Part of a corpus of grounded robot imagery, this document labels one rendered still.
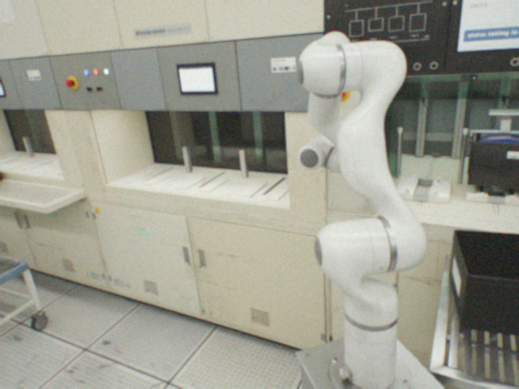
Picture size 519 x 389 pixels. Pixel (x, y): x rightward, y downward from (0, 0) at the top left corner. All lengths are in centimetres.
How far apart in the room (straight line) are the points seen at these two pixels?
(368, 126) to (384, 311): 40
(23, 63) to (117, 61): 71
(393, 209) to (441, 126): 159
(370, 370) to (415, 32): 103
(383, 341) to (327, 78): 59
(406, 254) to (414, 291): 92
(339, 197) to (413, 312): 57
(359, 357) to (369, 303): 16
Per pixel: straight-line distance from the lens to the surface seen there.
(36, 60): 254
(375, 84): 89
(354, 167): 85
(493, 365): 122
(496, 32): 146
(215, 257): 210
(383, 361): 102
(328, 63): 86
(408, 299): 180
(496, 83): 198
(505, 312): 128
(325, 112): 114
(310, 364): 113
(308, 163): 125
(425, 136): 242
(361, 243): 83
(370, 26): 150
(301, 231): 178
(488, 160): 179
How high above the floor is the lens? 156
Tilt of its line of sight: 21 degrees down
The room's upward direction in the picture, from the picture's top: 5 degrees counter-clockwise
